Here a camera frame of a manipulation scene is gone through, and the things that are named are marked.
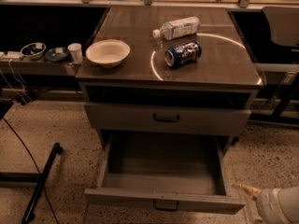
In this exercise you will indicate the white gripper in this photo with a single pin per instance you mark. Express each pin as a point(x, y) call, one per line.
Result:
point(268, 203)

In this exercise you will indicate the grey drawer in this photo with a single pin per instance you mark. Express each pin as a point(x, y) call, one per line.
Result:
point(166, 172)
point(167, 119)

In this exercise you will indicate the grey drawer cabinet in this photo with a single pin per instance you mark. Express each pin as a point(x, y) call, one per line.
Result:
point(187, 72)

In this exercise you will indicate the blue soda can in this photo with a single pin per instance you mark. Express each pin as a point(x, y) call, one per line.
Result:
point(182, 54)

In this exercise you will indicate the dark office chair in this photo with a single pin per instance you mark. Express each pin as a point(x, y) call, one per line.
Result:
point(282, 76)

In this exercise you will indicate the clear plastic water bottle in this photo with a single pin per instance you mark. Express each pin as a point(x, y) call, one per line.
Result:
point(178, 28)

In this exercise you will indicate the white paper bowl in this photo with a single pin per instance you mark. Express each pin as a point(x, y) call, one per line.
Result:
point(108, 53)

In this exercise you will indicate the white paper cup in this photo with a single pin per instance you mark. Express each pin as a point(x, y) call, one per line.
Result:
point(76, 52)

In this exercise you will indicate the dark blue small bowl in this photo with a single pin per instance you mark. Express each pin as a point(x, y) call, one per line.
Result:
point(57, 54)

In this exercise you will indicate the black stand leg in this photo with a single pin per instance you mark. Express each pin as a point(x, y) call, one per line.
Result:
point(39, 178)

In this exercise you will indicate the white bowl with dark contents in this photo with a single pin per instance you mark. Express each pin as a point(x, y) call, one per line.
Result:
point(33, 51)

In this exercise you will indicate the grey side shelf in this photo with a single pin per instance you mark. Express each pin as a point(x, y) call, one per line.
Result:
point(39, 67)

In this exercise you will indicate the white power strip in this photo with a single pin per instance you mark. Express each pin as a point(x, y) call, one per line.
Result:
point(10, 55)

